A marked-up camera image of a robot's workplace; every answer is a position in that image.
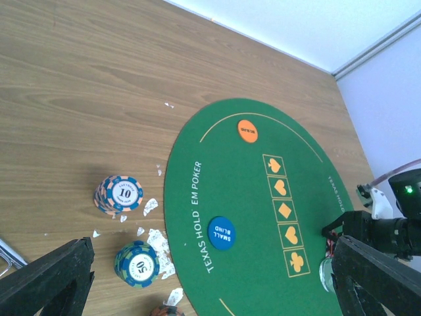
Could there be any teal green 50 chip stack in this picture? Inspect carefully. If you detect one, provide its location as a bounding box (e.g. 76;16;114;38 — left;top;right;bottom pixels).
114;240;160;288

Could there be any orange big blind button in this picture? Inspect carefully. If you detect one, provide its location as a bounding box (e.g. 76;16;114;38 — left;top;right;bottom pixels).
237;119;258;144

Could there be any green round poker mat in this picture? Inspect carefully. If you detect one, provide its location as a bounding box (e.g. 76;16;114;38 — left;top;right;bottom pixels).
164;99;353;315

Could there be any red black chip stack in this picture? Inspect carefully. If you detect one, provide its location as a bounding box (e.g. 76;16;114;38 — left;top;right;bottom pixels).
149;305;185;316

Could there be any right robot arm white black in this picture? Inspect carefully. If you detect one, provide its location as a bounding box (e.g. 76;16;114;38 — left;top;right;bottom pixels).
319;159;420;315

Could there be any clear acrylic dealer button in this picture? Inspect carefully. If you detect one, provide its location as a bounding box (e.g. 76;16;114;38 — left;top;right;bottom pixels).
319;257;335;293

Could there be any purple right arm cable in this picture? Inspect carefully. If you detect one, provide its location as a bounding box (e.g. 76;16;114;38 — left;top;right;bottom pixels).
370;158;421;189

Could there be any blue small blind button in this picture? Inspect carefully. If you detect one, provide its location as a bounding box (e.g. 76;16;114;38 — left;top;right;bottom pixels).
207;216;236;250

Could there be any black aluminium poker case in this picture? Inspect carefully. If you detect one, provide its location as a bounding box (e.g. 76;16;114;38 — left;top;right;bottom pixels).
0;239;28;276

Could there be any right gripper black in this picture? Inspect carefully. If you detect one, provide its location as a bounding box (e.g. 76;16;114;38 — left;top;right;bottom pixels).
321;211;420;315

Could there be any red black triangle all-in marker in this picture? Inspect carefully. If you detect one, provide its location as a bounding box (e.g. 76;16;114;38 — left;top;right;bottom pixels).
326;230;338;258

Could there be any large white paper scrap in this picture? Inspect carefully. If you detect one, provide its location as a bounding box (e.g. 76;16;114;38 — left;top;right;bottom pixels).
147;228;176;280

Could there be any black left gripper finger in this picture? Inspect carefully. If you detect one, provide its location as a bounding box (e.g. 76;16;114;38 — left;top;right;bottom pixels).
1;237;95;315

